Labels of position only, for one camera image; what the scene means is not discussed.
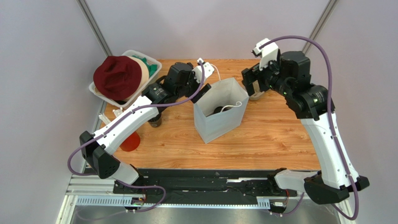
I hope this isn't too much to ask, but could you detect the black cup lid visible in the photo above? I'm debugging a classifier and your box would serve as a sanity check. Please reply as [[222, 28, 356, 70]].
[[213, 106, 230, 115]]

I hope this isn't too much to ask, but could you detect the white paper bag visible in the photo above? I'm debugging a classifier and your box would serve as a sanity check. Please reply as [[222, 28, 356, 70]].
[[193, 75, 249, 144]]

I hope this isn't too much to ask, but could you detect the stack of black cups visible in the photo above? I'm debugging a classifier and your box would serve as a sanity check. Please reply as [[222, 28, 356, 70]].
[[148, 113, 162, 127]]

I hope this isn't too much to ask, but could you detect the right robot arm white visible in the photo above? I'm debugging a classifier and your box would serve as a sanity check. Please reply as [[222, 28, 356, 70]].
[[242, 51, 370, 204]]

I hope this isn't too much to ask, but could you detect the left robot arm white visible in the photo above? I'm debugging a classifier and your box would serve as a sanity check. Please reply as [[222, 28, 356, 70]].
[[79, 60, 214, 184]]

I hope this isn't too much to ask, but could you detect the brown pulp cup carrier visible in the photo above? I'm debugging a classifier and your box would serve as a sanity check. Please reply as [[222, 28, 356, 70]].
[[249, 82, 265, 101]]

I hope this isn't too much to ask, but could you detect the white plastic basket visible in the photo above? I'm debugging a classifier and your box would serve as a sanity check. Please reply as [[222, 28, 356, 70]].
[[89, 50, 162, 108]]

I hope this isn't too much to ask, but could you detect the green cloth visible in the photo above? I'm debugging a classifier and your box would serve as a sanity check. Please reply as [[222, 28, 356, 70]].
[[132, 56, 158, 78]]

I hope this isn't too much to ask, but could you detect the beige hat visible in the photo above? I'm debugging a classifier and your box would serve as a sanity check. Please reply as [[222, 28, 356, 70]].
[[129, 56, 149, 93]]

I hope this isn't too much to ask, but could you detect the dark red bucket hat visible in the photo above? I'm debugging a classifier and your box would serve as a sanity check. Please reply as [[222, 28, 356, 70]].
[[93, 56, 142, 101]]

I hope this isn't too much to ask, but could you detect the red cup with straws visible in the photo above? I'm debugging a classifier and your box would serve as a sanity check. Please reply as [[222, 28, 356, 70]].
[[120, 132, 141, 152]]

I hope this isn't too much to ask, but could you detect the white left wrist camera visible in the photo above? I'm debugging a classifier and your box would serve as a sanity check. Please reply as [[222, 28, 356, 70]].
[[192, 58, 215, 83]]

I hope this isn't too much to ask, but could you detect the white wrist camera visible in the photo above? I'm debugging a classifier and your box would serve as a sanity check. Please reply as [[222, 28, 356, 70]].
[[192, 58, 215, 83], [251, 38, 279, 70]]

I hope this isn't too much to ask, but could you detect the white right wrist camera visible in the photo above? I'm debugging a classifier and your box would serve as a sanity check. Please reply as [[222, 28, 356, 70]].
[[251, 38, 279, 70]]

